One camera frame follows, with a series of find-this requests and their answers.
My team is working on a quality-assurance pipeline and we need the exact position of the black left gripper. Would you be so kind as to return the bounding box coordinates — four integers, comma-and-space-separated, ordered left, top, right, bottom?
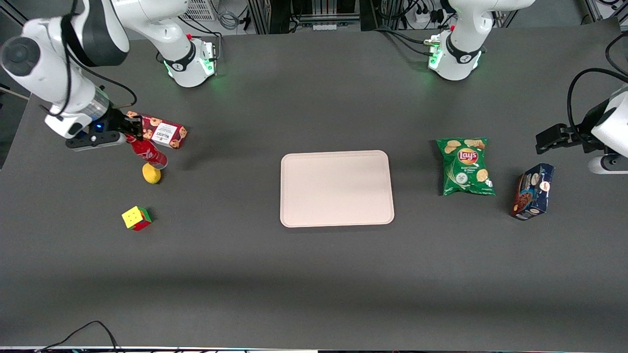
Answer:
535, 102, 611, 155

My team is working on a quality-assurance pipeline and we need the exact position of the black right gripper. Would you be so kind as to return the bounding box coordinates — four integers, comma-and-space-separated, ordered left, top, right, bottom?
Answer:
90, 107, 144, 141

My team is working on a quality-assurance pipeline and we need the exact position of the red coke bottle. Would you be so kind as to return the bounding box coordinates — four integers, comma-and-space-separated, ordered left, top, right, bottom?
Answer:
126, 135, 168, 170

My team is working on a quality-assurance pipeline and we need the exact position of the beige plastic tray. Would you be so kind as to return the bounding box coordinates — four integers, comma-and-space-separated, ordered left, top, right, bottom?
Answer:
280, 150, 395, 228

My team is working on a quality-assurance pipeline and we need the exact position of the red cookie box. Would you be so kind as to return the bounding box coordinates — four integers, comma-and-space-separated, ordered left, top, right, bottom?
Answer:
127, 111, 188, 150

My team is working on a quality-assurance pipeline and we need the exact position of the blue chocolate cookie box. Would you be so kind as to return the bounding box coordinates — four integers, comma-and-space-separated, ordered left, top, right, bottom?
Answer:
509, 163, 555, 221

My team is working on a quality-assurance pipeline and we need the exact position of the rubik's cube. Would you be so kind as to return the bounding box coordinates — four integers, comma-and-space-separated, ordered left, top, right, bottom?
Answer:
122, 206, 153, 231

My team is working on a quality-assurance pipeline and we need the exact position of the green Lay's chips bag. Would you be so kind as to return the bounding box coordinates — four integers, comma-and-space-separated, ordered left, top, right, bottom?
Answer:
436, 138, 496, 197

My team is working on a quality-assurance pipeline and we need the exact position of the white vented box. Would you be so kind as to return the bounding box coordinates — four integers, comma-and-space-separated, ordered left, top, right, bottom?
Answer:
181, 0, 218, 22

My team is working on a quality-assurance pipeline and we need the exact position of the white power strip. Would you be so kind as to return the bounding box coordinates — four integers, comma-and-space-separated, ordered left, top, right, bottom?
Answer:
415, 7, 445, 26

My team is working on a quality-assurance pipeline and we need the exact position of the aluminium profile rack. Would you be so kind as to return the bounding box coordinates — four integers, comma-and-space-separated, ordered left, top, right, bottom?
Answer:
248, 0, 379, 35

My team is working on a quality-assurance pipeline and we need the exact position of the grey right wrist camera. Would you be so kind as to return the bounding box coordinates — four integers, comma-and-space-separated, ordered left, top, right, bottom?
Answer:
65, 131, 127, 151

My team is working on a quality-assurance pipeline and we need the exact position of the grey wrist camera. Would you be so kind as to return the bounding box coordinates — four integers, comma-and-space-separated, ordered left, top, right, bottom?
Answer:
65, 131, 127, 151
588, 154, 628, 175

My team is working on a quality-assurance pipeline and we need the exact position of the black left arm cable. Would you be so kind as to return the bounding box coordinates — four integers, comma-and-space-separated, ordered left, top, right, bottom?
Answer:
567, 68, 628, 143
605, 31, 628, 79

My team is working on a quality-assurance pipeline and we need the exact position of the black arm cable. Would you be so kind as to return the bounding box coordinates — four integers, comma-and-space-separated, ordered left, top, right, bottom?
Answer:
605, 31, 628, 79
567, 68, 628, 143
48, 0, 138, 119

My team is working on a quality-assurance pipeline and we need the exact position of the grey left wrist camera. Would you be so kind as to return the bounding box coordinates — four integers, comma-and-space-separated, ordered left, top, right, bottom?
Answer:
588, 154, 628, 175

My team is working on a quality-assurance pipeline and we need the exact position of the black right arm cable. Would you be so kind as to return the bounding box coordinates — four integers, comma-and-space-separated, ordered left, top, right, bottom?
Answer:
48, 0, 138, 119

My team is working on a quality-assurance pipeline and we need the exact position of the black right base cable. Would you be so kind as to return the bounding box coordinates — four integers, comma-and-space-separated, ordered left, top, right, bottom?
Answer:
178, 16, 222, 39

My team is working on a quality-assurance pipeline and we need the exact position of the black base cable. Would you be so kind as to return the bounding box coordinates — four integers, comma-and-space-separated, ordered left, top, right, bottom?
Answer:
375, 25, 435, 55
178, 16, 222, 39

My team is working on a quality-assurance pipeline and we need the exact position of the grey coiled cable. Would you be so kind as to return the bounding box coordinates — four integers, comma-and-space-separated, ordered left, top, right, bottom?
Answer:
216, 7, 242, 31

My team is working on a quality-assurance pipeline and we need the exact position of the black left base cable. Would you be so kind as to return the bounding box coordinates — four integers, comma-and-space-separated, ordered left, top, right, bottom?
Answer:
375, 25, 435, 55

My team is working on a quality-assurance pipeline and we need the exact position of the black cable at table edge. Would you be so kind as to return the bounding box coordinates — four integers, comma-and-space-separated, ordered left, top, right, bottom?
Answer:
34, 321, 121, 353

